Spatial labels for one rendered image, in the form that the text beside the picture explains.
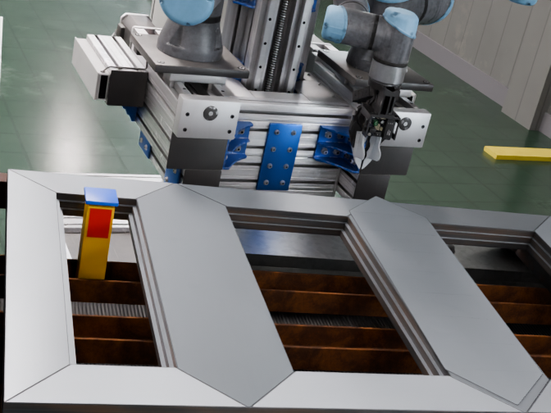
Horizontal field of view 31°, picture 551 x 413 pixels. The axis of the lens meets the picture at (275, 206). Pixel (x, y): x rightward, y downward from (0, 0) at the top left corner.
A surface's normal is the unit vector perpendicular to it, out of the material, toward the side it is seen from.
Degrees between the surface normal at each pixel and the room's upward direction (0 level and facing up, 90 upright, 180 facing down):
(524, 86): 90
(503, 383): 0
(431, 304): 0
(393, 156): 90
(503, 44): 90
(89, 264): 90
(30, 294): 0
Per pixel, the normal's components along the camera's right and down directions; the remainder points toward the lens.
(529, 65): -0.91, -0.01
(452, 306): 0.20, -0.89
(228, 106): 0.37, 0.45
